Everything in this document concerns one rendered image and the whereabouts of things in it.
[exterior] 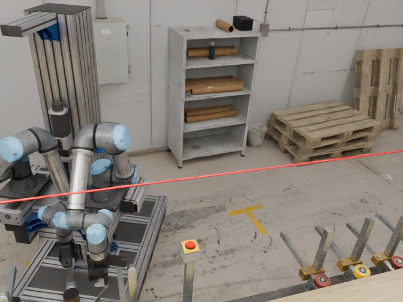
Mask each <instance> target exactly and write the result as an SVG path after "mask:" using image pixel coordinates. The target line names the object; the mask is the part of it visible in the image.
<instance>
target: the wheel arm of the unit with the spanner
mask: <svg viewBox="0 0 403 302"><path fill-rule="evenodd" d="M69 282H73V265H72V266H71V267H67V279H66V290H67V283H69Z"/></svg>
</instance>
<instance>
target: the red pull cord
mask: <svg viewBox="0 0 403 302"><path fill-rule="evenodd" d="M398 152H403V150H397V151H392V152H383V153H374V154H368V155H359V156H351V157H345V158H336V159H327V160H322V161H312V162H303V163H298V164H289V165H280V166H274V167H266V168H256V169H251V170H242V171H233V172H228V173H218V174H210V175H204V176H195V177H186V178H181V179H171V180H162V181H157V182H148V183H139V184H133V185H125V186H115V187H110V188H101V189H92V190H87V191H78V192H69V193H63V194H54V195H45V196H40V197H30V198H22V199H16V200H7V201H0V204H3V203H13V202H18V201H27V200H36V199H41V198H50V197H59V196H64V195H73V194H82V193H87V192H96V191H105V190H111V189H119V188H129V187H134V186H143V185H151V184H157V183H166V182H175V181H180V180H189V179H198V178H203V177H212V176H221V175H226V174H235V173H244V172H250V171H258V170H267V169H273V168H282V167H290V166H296V165H305V164H314V163H319V162H328V161H337V160H342V159H351V158H360V157H366V156H374V155H383V154H388V153H398Z"/></svg>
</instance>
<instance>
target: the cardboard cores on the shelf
mask: <svg viewBox="0 0 403 302"><path fill-rule="evenodd" d="M236 54H237V48H236V47H235V46H219V47H215V56H225V55H236ZM204 56H209V47H198V48H187V58H193V57H204ZM244 84H245V83H244V81H243V80H239V81H238V80H237V78H234V77H233V76H232V75H228V76H219V77H203V78H188V79H185V92H190V93H191V95H200V94H207V93H221V92H234V91H241V90H242V87H244ZM184 115H185V122H186V123H190V122H198V121H203V120H211V119H218V118H223V117H230V116H236V115H237V111H236V110H233V105H232V104H228V105H217V106H210V107H199V108H188V109H184Z"/></svg>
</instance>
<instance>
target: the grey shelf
mask: <svg viewBox="0 0 403 302"><path fill-rule="evenodd" d="M186 28H187V29H188V30H190V31H188V32H187V31H183V29H186ZM211 40H214V41H215V47H219V46H235V47H236V46H237V54H236V55H225V56H215V59H214V60H210V59H209V57H208V56H204V57H193V58H187V48H198V47H209V45H210V41H211ZM260 41H261V33H259V32H257V31H255V30H251V31H239V30H237V29H234V31H233V32H232V33H229V32H227V31H225V30H223V29H221V28H219V27H217V26H216V25H212V26H169V89H168V134H167V151H168V152H171V151H172V153H173V154H174V156H175V157H176V159H177V160H178V168H179V169H180V168H182V161H183V160H186V159H192V158H196V157H201V156H210V155H217V154H221V153H227V152H234V151H238V150H242V154H240V155H241V157H244V156H245V155H244V153H245V145H246V137H247V133H248V125H249V117H250V112H251V104H252V96H253V91H254V83H255V75H256V70H257V62H258V54H259V50H260ZM233 73H234V75H233ZM219 76H233V77H234V78H237V80H238V81H239V80H243V81H244V83H245V84H244V87H242V90H241V91H234V92H221V93H207V94H200V95H191V93H190V92H185V79H188V78H203V77H219ZM230 100H231V102H230ZM228 104H232V105H233V110H236V111H237V115H236V116H230V117H223V118H218V119H211V120H203V121H198V122H190V123H186V122H185V115H184V109H188V108H199V107H210V106H217V105H228ZM227 127H228V129H227Z"/></svg>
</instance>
